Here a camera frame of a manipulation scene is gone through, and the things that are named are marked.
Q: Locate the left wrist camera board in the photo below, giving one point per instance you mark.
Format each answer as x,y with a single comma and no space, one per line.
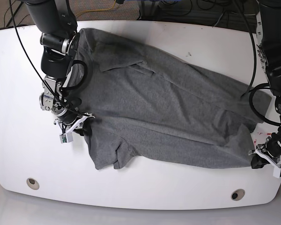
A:
277,172

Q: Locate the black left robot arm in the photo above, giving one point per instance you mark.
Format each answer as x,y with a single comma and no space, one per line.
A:
269,48

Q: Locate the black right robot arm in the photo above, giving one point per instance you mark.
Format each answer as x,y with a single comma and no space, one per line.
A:
60,38

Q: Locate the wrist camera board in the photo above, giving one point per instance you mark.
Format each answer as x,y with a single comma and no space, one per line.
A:
66,137
277,172

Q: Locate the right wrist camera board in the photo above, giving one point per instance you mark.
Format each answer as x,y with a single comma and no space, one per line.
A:
66,137

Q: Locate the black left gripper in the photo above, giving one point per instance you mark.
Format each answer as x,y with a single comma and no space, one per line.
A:
273,148

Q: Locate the left table cable grommet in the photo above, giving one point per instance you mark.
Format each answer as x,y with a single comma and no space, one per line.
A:
32,183

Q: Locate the grey t-shirt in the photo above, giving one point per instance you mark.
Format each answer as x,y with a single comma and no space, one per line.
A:
148,103

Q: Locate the table cable grommet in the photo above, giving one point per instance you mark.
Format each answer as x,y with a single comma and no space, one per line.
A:
32,183
237,195

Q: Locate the red tape rectangle marking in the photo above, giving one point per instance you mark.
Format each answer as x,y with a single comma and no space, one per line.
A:
260,137

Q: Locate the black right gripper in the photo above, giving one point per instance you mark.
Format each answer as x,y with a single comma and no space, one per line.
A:
69,118

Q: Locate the right table cable grommet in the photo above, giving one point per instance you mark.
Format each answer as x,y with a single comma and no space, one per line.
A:
237,195

